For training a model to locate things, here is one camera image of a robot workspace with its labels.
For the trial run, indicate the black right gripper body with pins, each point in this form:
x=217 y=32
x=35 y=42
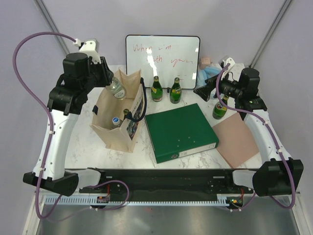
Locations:
x=232 y=88

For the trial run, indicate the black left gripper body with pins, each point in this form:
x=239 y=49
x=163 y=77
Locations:
x=97 y=77

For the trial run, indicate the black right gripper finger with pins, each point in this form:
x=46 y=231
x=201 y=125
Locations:
x=211 y=82
x=203 y=92

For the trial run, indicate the clear glass bottle green cap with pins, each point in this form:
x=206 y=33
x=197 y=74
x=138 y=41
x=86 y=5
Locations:
x=116 y=88

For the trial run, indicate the beige canvas tote bag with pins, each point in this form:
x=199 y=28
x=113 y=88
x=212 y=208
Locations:
x=107 y=107

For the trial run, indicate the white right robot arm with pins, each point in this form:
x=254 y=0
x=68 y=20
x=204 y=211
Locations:
x=279 y=173

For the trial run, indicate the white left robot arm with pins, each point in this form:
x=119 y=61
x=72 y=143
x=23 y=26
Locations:
x=81 y=74

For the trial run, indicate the small pink cube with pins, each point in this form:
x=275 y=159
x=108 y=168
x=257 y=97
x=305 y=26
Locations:
x=204 y=62

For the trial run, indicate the white dry-erase board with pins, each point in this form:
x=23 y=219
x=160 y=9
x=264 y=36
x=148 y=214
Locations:
x=165 y=56

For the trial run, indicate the pink cardboard sheet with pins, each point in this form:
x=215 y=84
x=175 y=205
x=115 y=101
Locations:
x=236 y=142

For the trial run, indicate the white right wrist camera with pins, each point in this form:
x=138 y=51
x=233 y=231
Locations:
x=227 y=63

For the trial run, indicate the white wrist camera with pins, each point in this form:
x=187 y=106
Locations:
x=89 y=47
x=227 y=63

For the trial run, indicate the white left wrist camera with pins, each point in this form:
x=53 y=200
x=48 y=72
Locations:
x=89 y=47

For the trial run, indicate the green ring binder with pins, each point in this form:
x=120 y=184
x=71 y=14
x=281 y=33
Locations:
x=180 y=132

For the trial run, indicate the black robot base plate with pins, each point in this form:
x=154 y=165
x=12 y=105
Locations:
x=167 y=184

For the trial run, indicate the white slotted cable duct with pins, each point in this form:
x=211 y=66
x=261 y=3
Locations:
x=101 y=200

